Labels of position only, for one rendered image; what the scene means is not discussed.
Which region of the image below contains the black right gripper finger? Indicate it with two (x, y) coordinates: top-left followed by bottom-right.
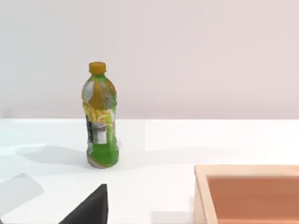
(58, 183), (109, 224)

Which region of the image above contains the green bottle with orange cap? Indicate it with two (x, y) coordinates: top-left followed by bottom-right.
(81, 61), (119, 169)

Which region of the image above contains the shallow salmon-coloured box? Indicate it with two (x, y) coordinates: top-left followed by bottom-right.
(193, 164), (299, 224)

